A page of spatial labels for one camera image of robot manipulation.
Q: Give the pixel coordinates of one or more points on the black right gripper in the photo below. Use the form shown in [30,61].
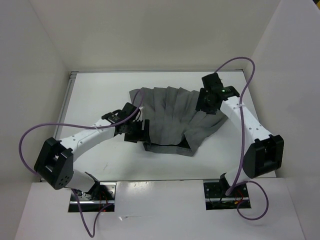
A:
[200,105]

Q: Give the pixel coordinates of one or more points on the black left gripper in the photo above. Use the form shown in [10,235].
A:
[142,135]

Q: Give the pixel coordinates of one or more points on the grey pleated skirt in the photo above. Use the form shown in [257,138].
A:
[175,126]

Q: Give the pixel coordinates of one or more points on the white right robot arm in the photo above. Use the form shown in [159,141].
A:
[261,151]

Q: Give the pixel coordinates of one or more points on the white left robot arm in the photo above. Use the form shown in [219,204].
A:
[55,162]

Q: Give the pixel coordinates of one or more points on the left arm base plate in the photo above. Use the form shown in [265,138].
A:
[103,200]

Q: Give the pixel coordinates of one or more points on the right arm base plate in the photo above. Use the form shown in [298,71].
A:
[215,198]

